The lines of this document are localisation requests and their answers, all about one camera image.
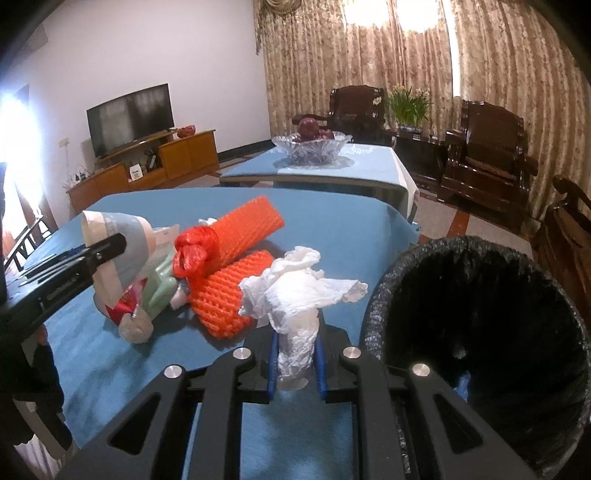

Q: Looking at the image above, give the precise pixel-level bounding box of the dark wooden side table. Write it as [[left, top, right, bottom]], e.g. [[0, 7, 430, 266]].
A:
[[385, 129, 446, 191]]

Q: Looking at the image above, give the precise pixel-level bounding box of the coffee table with blue cloth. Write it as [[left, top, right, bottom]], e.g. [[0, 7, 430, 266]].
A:
[[219, 143, 419, 217]]

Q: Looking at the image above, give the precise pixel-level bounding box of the dark wooden armchair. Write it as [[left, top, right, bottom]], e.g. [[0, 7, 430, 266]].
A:
[[531, 174, 591, 296], [436, 99, 539, 232], [292, 85, 386, 145]]

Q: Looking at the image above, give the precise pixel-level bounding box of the trash bin with black bag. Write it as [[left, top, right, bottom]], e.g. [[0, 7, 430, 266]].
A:
[[360, 235, 591, 480]]

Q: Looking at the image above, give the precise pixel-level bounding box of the large white tissue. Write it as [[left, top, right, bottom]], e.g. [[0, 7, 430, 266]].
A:
[[238, 246, 369, 392]]

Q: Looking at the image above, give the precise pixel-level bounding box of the striped paper wrapper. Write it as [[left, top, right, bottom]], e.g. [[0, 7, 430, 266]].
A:
[[82, 210, 155, 319]]

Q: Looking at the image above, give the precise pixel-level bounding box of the wooden television cabinet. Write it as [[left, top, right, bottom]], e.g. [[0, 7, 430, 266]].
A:
[[66, 129, 220, 220]]

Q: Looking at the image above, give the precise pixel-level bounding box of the potted flowering plant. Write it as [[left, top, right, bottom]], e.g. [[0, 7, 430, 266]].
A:
[[385, 85, 432, 136]]

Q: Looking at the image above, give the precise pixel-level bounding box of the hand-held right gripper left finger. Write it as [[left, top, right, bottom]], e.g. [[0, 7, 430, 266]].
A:
[[55, 325, 280, 480]]

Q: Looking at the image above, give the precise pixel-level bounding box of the long orange foam net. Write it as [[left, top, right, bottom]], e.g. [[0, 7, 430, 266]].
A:
[[203, 196, 286, 273]]

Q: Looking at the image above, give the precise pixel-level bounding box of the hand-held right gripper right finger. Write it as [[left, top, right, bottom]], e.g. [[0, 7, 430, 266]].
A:
[[314, 323, 539, 480]]

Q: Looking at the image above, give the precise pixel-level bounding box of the flat screen television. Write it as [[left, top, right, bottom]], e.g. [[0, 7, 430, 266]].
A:
[[86, 83, 175, 159]]

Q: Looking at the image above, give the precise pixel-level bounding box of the short orange foam net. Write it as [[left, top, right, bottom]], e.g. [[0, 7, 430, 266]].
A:
[[190, 250, 278, 340]]

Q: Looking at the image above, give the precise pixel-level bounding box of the patterned beige curtain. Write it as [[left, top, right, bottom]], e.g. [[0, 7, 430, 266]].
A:
[[450, 0, 571, 222], [254, 0, 452, 134]]

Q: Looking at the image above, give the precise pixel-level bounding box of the clear plastic bag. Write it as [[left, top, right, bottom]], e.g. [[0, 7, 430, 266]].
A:
[[152, 224, 182, 259]]

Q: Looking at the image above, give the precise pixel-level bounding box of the pale green plastic bottle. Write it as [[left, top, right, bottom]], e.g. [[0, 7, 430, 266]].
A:
[[136, 251, 178, 319]]

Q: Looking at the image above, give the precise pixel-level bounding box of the red candy wrapper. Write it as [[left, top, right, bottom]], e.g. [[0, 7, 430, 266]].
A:
[[105, 295, 139, 324]]

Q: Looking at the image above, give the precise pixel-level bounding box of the dark slatted wooden chair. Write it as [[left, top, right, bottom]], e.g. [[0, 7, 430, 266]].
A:
[[4, 217, 58, 273]]

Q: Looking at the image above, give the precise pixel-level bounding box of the red plastic bag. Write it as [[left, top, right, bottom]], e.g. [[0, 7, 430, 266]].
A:
[[173, 224, 222, 281]]

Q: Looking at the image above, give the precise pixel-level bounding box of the glass fruit bowl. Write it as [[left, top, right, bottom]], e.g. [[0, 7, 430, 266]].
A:
[[271, 130, 352, 167]]

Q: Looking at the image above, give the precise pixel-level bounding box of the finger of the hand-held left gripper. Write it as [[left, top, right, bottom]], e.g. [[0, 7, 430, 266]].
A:
[[69, 233, 127, 278]]

